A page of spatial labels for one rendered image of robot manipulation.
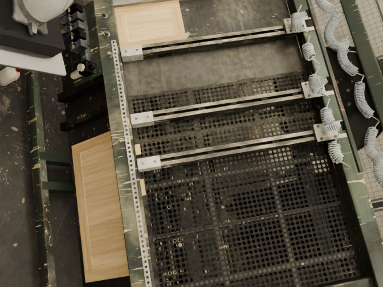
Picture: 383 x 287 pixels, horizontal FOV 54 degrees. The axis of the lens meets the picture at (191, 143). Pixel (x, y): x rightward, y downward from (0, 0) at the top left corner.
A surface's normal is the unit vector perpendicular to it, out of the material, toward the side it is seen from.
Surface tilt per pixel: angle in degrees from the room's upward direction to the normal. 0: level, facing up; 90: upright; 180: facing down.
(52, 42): 1
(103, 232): 90
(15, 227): 0
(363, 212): 57
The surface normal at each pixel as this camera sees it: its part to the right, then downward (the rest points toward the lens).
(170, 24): 0.04, -0.27
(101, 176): -0.50, -0.14
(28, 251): 0.85, -0.28
